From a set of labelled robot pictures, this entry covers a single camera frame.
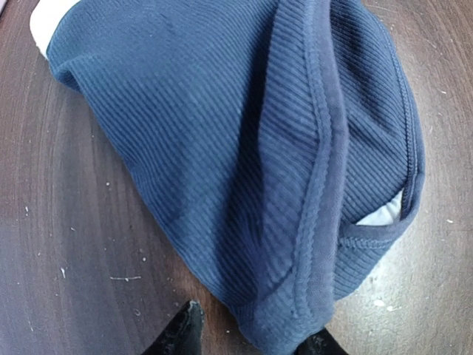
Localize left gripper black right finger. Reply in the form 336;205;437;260
295;328;348;355

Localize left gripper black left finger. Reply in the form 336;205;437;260
142;300;205;355

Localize navy and cream underwear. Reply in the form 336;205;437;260
30;1;425;354

